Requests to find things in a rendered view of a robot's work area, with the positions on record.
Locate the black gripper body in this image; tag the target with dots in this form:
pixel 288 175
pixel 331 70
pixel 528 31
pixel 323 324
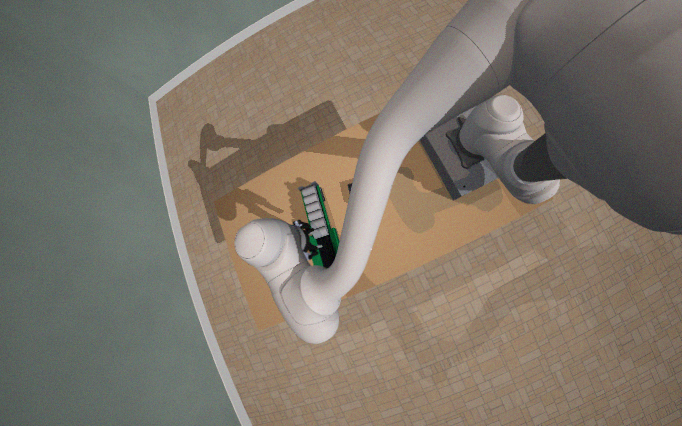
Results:
pixel 307 241

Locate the grey cylinder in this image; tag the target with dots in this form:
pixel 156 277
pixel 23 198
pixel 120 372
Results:
pixel 323 231
pixel 311 199
pixel 313 207
pixel 309 191
pixel 315 215
pixel 318 223

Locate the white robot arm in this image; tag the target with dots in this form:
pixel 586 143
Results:
pixel 606 78

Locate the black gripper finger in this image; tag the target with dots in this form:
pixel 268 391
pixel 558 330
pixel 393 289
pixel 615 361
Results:
pixel 305 226
pixel 314 249

